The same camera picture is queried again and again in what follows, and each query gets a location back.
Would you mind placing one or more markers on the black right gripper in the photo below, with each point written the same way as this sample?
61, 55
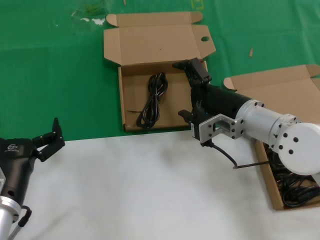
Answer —
220, 100

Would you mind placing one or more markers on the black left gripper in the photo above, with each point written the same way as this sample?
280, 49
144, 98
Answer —
16, 162

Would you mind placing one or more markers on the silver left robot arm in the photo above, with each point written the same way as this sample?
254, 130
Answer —
6, 215

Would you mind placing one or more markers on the cardboard box with holed flap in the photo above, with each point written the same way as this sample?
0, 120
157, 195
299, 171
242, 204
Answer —
155, 42

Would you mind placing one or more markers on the small cardboard strip scrap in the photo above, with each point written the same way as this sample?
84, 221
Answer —
251, 52

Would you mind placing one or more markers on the green table cloth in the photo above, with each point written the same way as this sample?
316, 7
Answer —
50, 75

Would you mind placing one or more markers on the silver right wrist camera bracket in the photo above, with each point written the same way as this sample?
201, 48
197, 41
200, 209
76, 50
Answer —
232, 125

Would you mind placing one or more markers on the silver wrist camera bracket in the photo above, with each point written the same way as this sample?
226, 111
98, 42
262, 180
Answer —
2, 180
232, 125

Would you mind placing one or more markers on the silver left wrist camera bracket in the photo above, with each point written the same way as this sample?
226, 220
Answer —
2, 180

